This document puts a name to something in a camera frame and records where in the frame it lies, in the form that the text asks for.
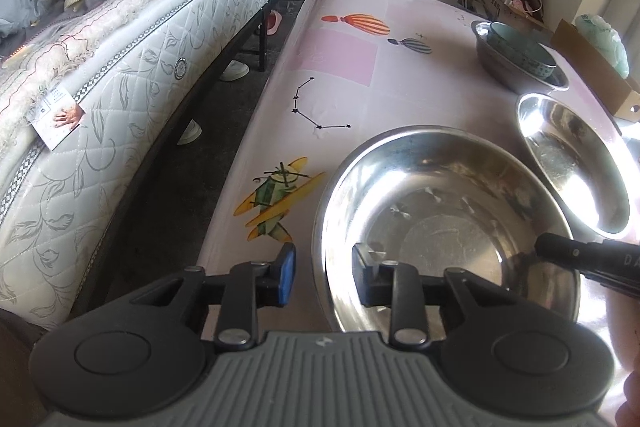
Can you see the white slipper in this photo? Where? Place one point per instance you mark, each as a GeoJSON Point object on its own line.
{"type": "Point", "coordinates": [190, 133]}
{"type": "Point", "coordinates": [235, 71]}

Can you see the large stainless steel plate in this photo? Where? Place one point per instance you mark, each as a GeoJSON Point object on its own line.
{"type": "Point", "coordinates": [440, 187]}

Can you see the small cardboard box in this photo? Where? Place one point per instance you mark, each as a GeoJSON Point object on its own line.
{"type": "Point", "coordinates": [505, 14]}

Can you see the person's right hand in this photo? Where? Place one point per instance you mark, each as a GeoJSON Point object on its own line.
{"type": "Point", "coordinates": [629, 332]}

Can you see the stainless steel bowl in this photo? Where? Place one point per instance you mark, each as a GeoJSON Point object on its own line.
{"type": "Point", "coordinates": [500, 67]}

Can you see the white quilted mattress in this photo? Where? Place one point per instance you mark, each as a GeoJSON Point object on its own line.
{"type": "Point", "coordinates": [140, 82]}

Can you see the long cardboard box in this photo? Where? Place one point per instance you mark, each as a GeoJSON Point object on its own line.
{"type": "Point", "coordinates": [600, 82]}

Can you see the green plastic bag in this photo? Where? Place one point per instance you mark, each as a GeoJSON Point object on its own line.
{"type": "Point", "coordinates": [605, 42]}

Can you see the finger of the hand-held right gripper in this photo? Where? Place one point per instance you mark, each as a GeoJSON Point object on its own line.
{"type": "Point", "coordinates": [560, 251]}

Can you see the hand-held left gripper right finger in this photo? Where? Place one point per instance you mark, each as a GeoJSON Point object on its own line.
{"type": "Point", "coordinates": [370, 279]}

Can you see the teal ceramic bowl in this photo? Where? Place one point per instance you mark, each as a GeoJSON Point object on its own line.
{"type": "Point", "coordinates": [520, 49]}

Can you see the pink slipper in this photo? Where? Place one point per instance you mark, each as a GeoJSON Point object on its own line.
{"type": "Point", "coordinates": [270, 24]}

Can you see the mattress label tag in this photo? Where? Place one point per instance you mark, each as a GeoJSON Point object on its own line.
{"type": "Point", "coordinates": [55, 127]}

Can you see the medium stainless steel plate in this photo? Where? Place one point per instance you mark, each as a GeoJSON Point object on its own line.
{"type": "Point", "coordinates": [575, 157]}

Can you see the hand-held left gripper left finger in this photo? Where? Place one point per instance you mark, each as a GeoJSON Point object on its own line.
{"type": "Point", "coordinates": [286, 274]}

